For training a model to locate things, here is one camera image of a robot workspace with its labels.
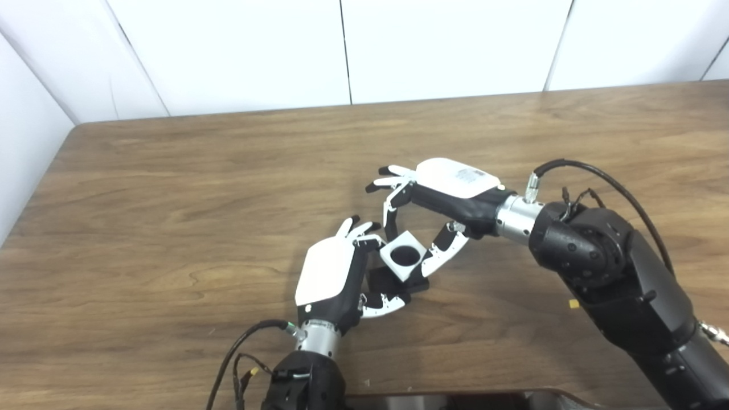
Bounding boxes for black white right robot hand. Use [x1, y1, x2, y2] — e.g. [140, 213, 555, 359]
[366, 158, 507, 278]

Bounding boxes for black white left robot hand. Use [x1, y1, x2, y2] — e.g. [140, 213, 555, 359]
[294, 215, 408, 337]

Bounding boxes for black peg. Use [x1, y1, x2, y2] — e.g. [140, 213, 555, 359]
[367, 245, 429, 297]

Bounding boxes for white square piece with hole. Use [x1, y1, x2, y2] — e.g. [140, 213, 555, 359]
[379, 231, 428, 282]

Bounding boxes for dark glossy robot chest panel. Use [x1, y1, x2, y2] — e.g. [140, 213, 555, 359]
[342, 389, 604, 410]

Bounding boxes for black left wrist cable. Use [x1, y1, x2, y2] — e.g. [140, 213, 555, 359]
[206, 319, 300, 410]

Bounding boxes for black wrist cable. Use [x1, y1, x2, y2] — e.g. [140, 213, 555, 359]
[206, 319, 300, 410]
[525, 159, 675, 277]

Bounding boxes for thin right arm wires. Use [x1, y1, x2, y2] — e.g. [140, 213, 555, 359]
[561, 187, 605, 220]

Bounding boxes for thin arm wires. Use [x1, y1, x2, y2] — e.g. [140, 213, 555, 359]
[232, 353, 273, 410]
[561, 187, 605, 220]

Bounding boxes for thin left arm wires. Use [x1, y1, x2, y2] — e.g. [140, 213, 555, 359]
[232, 353, 273, 410]

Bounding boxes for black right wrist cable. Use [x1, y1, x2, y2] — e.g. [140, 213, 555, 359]
[525, 159, 675, 277]

